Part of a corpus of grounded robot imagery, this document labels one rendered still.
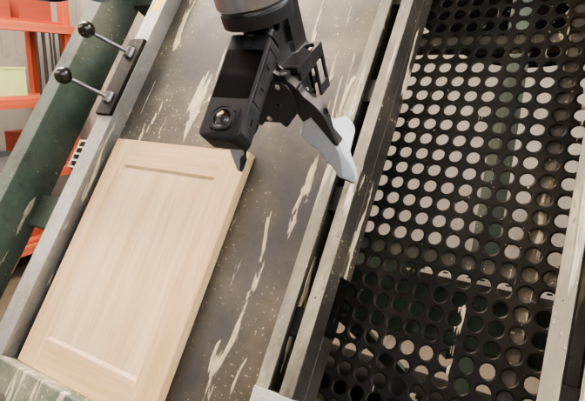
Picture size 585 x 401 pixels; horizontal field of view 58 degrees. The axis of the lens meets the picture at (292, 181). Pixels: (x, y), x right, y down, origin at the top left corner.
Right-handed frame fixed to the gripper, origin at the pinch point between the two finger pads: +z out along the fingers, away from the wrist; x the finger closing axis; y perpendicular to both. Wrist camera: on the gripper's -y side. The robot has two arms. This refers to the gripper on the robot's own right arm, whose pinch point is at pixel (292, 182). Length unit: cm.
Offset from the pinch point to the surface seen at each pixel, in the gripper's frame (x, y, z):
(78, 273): 56, 0, 30
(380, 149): -1.6, 22.8, 11.1
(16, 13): 327, 196, 43
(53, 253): 65, 2, 29
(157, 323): 32.1, -4.8, 31.1
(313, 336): 0.2, -4.7, 22.7
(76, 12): 334, 249, 64
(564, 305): -28.8, 2.3, 15.4
